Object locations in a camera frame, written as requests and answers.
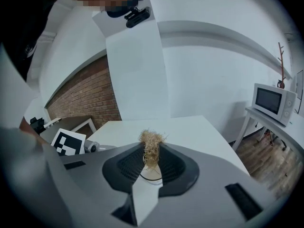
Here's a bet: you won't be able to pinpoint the long white table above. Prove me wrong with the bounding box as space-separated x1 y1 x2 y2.
231 105 304 156

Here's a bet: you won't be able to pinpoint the grey table with white legs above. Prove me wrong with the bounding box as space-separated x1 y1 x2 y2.
39 116 97 143

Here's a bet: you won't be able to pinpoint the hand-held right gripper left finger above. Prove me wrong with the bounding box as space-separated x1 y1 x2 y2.
47 141 146 228

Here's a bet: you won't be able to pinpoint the black head-mounted camera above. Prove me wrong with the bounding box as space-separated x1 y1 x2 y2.
124 6 152 29

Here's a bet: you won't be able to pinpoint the wooden coat rack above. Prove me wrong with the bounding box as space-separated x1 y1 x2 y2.
276 41 287 89

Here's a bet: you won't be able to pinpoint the person's black clothing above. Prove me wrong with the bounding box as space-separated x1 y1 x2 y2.
0 0 60 83

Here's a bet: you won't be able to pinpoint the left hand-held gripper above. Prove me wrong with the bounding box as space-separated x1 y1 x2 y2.
51 128 117 157

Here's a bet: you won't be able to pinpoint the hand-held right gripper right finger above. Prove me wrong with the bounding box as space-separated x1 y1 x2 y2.
142 142 279 228

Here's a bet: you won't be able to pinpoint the yellow fluffy ball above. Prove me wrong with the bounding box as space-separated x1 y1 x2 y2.
138 129 170 173

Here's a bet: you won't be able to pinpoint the white microwave oven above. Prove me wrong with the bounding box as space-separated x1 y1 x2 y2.
251 83 298 127

